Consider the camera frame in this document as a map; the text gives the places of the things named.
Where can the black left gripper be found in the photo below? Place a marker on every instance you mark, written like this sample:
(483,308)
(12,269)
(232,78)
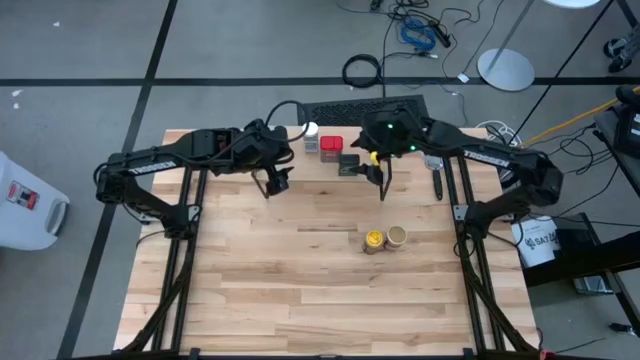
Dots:
(260,145)

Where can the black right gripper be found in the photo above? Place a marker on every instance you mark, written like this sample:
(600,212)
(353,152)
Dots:
(390,135)

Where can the green black pepper tin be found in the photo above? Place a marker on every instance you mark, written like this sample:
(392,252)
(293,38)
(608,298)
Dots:
(347,161)

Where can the white-lid bagel sesame jar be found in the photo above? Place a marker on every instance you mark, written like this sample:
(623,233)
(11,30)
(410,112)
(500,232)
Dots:
(310,140)

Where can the red-lid smoked paprika tin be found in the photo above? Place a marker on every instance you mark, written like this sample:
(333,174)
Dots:
(331,147)

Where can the yellow-lid chili onion jar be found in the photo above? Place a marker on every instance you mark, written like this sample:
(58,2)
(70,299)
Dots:
(374,242)

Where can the tan-lid furikake jar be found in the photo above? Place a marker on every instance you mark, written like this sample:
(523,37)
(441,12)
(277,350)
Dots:
(396,237)

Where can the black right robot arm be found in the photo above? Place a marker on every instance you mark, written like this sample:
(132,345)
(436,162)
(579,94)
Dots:
(500,160)

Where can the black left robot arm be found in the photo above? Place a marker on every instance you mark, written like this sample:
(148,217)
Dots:
(150,167)

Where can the wooden shelf black metal legs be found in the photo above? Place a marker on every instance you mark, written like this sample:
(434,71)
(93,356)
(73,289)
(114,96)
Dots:
(310,170)

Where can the black power adapter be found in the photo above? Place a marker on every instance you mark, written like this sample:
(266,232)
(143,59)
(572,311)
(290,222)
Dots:
(442,36)

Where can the grey round-base floor stand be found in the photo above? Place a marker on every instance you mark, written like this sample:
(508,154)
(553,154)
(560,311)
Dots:
(506,70)

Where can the white round disc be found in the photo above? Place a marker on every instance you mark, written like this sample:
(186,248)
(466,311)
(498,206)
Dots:
(572,3)

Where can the black equipment cart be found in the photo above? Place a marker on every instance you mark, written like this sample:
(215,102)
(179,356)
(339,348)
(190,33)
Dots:
(625,130)

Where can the white bin with red label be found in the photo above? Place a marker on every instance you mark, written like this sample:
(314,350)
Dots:
(25,220)

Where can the black caster wheel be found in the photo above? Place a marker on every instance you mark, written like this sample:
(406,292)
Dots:
(620,55)

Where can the black aluminium frame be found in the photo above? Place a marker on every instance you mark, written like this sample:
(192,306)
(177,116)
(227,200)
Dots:
(472,280)
(172,280)

